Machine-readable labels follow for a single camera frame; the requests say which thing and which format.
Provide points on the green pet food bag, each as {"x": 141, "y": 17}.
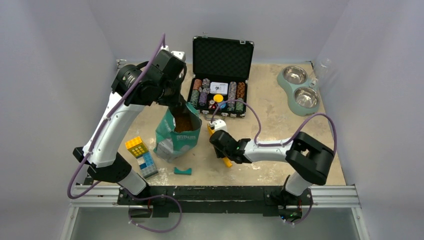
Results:
{"x": 178, "y": 132}

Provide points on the teal curved block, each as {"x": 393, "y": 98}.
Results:
{"x": 178, "y": 171}

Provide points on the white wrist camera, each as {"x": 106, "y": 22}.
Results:
{"x": 179, "y": 54}
{"x": 217, "y": 125}

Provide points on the clear glass jar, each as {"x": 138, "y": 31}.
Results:
{"x": 319, "y": 73}

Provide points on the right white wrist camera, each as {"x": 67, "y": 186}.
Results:
{"x": 217, "y": 125}

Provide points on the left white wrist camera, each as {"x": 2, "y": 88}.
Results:
{"x": 179, "y": 54}

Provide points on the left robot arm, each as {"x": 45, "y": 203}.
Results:
{"x": 134, "y": 88}

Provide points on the double steel pet bowl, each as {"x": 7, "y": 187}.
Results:
{"x": 301, "y": 90}

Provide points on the aluminium frame rail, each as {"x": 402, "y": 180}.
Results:
{"x": 336, "y": 213}

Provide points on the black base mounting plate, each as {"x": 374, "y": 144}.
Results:
{"x": 267, "y": 200}

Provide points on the black poker chip case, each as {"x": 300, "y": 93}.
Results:
{"x": 220, "y": 74}

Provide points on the yellow plastic scoop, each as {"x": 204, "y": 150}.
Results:
{"x": 225, "y": 160}

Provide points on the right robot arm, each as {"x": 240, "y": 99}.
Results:
{"x": 310, "y": 159}

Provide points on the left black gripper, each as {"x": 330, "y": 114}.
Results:
{"x": 174, "y": 100}

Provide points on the toy brick block stack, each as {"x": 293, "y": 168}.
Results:
{"x": 140, "y": 151}

